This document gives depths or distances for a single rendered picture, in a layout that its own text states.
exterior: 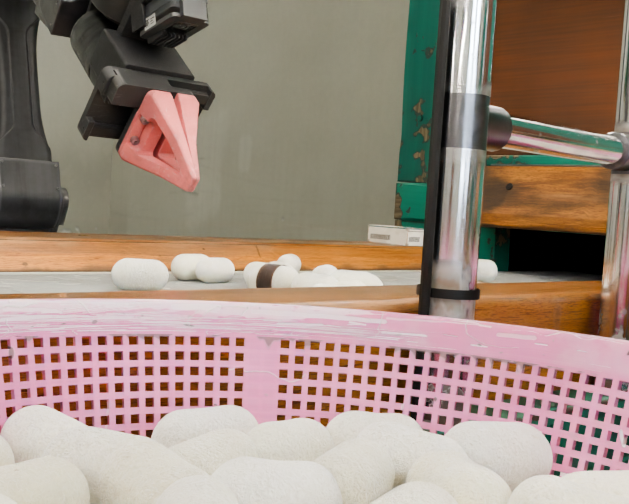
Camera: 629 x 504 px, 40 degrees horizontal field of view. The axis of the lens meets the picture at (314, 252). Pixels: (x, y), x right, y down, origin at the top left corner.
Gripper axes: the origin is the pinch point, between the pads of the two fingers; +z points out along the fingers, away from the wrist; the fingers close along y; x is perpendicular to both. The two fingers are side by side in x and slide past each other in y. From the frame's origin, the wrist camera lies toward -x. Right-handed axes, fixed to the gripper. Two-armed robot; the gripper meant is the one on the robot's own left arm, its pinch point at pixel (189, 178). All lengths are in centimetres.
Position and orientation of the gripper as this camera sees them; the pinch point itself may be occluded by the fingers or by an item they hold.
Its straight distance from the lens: 68.7
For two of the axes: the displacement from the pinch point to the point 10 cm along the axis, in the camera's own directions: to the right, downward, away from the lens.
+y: 7.3, 0.1, 6.8
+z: 4.8, 7.0, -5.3
